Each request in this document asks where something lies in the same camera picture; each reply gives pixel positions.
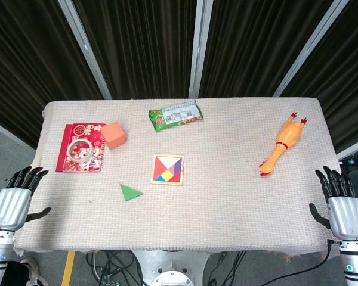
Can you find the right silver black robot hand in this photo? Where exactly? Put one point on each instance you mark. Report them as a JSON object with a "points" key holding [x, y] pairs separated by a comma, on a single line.
{"points": [[346, 214]]}

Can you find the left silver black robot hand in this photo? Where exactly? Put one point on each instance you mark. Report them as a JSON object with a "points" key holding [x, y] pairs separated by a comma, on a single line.
{"points": [[10, 205]]}

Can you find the green triangle block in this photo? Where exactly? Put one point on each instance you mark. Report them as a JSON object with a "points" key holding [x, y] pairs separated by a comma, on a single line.
{"points": [[128, 193]]}

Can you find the colourful tangram puzzle tray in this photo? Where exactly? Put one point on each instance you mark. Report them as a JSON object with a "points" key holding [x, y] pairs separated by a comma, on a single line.
{"points": [[152, 178]]}

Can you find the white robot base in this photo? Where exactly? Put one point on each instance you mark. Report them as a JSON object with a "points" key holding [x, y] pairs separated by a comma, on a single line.
{"points": [[173, 268]]}

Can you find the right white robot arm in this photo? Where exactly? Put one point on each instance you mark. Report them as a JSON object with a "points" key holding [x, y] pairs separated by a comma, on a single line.
{"points": [[356, 265]]}

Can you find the blue wooden tangram triangle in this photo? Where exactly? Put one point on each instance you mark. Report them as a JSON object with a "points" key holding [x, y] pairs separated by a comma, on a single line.
{"points": [[159, 179]]}

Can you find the yellow square tangram piece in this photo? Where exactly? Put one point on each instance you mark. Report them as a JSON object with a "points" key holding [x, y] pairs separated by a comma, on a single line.
{"points": [[167, 176]]}

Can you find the purple parallelogram tangram piece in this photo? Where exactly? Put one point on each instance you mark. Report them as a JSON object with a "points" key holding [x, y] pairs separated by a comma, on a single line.
{"points": [[177, 167]]}

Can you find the black equipment with blue lights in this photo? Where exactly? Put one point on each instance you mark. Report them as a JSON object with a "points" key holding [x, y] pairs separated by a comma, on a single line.
{"points": [[355, 162]]}

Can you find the person in black trousers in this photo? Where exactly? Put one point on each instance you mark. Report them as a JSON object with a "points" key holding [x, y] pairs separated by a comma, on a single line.
{"points": [[32, 272]]}

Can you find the beige tape roll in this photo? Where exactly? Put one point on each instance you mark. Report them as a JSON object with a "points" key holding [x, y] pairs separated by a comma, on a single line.
{"points": [[70, 150]]}

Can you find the red spiral notebook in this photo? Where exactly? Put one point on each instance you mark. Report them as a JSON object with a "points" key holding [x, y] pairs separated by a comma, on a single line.
{"points": [[92, 164]]}

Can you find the orange rubber chicken toy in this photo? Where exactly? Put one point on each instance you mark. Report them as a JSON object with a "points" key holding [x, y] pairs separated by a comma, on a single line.
{"points": [[288, 135]]}

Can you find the beige woven tablecloth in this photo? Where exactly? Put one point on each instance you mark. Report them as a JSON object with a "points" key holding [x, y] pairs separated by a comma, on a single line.
{"points": [[226, 208]]}

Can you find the orange foam cube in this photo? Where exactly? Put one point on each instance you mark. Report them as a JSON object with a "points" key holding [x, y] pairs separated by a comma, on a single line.
{"points": [[113, 137]]}

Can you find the black pleated curtain panel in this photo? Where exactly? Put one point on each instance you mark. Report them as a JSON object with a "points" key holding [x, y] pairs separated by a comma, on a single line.
{"points": [[250, 44], [137, 50], [346, 89], [27, 68]]}

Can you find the green snack packet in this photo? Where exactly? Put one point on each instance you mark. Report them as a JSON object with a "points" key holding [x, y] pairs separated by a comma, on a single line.
{"points": [[173, 116]]}

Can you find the aluminium frame post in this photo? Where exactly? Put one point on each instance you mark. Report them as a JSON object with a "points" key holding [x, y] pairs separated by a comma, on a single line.
{"points": [[198, 50], [310, 47], [86, 50]]}

